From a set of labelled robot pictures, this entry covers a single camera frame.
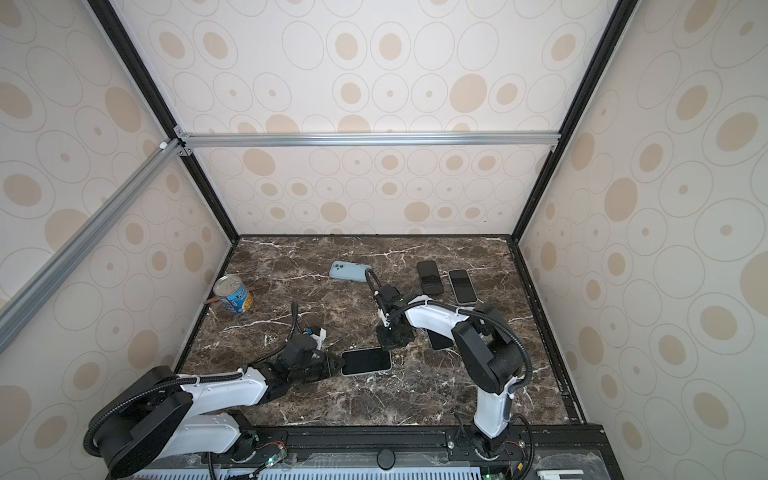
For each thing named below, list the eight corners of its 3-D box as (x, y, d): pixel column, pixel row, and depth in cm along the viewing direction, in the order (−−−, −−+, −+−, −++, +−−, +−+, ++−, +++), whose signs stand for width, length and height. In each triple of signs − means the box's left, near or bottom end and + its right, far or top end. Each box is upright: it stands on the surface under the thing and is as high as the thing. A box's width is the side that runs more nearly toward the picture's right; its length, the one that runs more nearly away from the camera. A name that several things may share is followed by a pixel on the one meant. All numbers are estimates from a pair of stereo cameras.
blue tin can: (224, 315, 100) (208, 296, 91) (232, 294, 105) (218, 274, 96) (249, 315, 100) (235, 296, 91) (256, 294, 105) (244, 274, 96)
